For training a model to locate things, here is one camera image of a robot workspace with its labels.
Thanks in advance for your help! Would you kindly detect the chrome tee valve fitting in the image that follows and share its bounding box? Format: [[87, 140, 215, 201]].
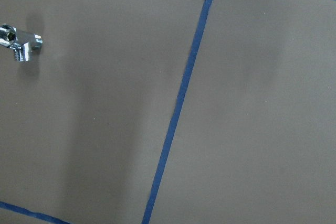
[[1, 24, 43, 62]]

